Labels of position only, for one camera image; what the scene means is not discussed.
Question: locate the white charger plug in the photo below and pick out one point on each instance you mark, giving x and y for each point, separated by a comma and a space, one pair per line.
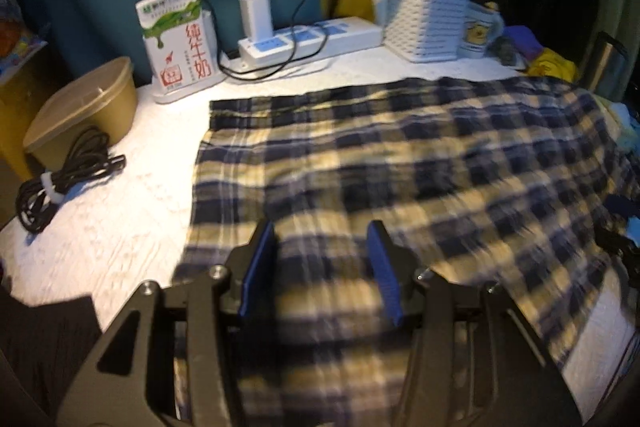
256, 17

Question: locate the orange and white snack bag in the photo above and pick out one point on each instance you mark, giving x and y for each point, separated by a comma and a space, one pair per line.
17, 37

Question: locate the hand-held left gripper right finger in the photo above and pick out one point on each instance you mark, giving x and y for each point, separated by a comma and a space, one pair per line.
386, 272

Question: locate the tissue box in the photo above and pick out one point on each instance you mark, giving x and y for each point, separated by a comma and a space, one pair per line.
625, 117

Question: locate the plaid pants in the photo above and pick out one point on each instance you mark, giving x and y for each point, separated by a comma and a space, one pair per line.
390, 147

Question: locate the black cloth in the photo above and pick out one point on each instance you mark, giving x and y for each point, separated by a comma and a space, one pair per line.
40, 347

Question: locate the steel thermos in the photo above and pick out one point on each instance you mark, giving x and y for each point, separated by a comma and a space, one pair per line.
602, 67

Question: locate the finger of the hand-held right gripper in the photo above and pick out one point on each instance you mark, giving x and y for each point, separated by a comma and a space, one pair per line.
620, 227

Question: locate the brown cardboard box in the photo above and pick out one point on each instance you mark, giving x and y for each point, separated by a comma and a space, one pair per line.
20, 107

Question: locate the white printed mug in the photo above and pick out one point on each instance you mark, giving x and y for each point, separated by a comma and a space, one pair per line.
477, 34

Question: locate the small grey object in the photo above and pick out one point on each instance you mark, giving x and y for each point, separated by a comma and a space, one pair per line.
502, 52

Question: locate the yellow cloth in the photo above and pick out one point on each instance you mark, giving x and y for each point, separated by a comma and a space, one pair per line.
552, 67

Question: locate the white power strip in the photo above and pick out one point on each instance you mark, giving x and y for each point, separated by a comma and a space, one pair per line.
340, 34

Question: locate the white milk carton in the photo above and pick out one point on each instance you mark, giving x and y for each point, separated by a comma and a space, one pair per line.
175, 42

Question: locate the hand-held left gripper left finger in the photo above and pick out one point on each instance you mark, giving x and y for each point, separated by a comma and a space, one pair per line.
255, 272

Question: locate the purple cloth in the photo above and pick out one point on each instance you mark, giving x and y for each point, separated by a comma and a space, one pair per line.
522, 39

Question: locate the white plastic basket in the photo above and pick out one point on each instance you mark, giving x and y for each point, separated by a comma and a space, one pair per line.
425, 22

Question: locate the brown paper bowl with lid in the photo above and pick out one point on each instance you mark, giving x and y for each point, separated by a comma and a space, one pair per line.
85, 107

